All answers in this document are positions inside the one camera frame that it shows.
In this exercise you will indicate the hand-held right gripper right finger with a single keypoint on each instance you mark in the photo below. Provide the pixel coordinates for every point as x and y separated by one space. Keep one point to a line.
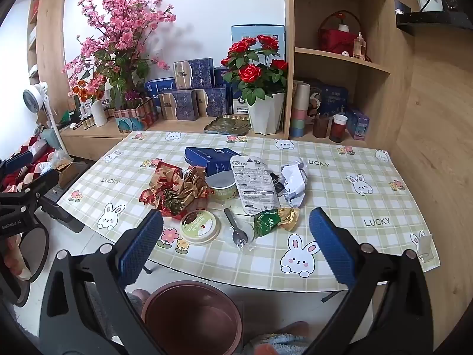
332 246

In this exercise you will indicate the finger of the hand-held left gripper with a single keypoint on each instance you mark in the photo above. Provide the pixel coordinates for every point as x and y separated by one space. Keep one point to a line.
18 161
44 181

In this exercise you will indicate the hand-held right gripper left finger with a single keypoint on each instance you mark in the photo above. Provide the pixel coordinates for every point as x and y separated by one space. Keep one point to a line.
142 246

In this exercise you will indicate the round green paper lid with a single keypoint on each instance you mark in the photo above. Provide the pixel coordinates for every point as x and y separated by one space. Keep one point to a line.
199 227

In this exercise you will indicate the red gold wrapper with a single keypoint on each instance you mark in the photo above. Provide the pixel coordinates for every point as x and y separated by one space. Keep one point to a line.
173 188

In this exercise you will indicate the green gold snack wrapper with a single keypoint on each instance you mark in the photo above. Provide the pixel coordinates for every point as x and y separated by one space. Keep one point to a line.
269 222

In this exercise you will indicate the white paper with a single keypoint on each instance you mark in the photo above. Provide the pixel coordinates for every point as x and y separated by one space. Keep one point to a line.
295 181

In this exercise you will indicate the clear plastic spork wrapper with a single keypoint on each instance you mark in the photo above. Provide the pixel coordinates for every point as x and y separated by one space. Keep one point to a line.
249 235

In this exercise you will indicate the grey plastic spork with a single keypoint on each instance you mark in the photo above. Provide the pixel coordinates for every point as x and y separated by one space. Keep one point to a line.
232 225

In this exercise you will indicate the brown plastic bin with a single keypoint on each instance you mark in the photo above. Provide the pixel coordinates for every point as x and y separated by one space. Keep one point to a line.
192 325

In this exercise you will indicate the green paper bowl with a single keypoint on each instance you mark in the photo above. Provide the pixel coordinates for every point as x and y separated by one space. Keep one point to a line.
221 192

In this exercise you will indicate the white blister pack card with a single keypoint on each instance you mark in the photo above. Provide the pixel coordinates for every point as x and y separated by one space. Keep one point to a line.
255 188

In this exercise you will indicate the person's left hand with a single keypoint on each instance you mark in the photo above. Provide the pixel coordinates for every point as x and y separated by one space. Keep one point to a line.
14 260

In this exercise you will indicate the red checked cloth pile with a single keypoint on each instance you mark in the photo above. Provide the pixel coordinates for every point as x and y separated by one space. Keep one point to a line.
33 148

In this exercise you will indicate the green checked rabbit tablecloth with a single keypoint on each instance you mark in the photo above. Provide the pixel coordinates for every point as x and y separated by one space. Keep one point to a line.
332 199

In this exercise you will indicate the person's left leg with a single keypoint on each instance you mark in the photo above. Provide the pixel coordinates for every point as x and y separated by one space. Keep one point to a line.
140 296

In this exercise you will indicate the low wooden cabinet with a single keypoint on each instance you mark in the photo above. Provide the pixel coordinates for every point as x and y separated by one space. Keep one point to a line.
92 140

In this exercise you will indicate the white standing fan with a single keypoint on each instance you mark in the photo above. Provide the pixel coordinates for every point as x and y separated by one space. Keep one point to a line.
33 98

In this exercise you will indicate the row of small bottles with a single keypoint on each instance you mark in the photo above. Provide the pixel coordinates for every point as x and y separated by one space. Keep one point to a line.
83 122

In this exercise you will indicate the white vase orange flowers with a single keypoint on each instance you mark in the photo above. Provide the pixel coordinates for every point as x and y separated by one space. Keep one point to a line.
98 112

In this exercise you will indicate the clear tape strip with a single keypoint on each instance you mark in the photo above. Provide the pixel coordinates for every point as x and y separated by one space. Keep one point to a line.
425 247

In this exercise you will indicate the teal ornament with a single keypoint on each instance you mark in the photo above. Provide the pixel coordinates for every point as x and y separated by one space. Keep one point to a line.
127 125

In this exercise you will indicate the red cup white rim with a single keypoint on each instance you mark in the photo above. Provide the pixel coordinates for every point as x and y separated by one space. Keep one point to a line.
338 131

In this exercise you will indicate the fence planter purple flowers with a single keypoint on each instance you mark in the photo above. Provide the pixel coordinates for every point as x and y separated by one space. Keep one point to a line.
136 111

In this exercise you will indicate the brown glass cup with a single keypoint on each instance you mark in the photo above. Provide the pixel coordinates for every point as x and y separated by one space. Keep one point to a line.
320 127

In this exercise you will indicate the small light blue box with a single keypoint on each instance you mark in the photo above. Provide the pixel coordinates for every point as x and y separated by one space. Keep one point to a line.
357 124

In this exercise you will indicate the stack of pastel cups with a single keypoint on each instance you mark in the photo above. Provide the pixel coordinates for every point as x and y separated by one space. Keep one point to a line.
299 118

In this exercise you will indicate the blue moon print box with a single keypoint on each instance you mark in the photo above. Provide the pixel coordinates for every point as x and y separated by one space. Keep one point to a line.
332 98

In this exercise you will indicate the blue flat carton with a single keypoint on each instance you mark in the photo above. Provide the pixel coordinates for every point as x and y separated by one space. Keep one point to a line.
159 87

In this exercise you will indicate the gold leaf tray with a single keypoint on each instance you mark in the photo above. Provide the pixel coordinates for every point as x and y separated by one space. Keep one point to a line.
227 124

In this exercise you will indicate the red rose plant white pot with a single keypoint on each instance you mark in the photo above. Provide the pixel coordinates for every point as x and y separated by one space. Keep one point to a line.
264 112

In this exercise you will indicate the wooden shelving unit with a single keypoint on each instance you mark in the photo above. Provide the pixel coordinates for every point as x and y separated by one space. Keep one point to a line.
380 92

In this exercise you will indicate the pink blossom artificial tree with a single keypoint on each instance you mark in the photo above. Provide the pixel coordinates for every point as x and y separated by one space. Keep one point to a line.
122 26

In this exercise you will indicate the plain dark blue box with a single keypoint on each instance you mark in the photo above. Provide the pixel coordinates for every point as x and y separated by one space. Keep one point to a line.
221 77

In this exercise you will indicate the clear perfume bottle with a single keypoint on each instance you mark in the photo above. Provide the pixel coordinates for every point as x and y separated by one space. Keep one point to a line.
359 48

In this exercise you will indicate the red basket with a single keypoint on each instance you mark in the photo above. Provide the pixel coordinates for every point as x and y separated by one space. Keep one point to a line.
334 39

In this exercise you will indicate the black counter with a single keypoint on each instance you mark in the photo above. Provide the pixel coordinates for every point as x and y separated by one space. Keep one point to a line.
436 20

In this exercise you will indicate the wooden wall shelf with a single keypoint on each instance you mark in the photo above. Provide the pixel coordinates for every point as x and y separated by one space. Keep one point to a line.
51 26

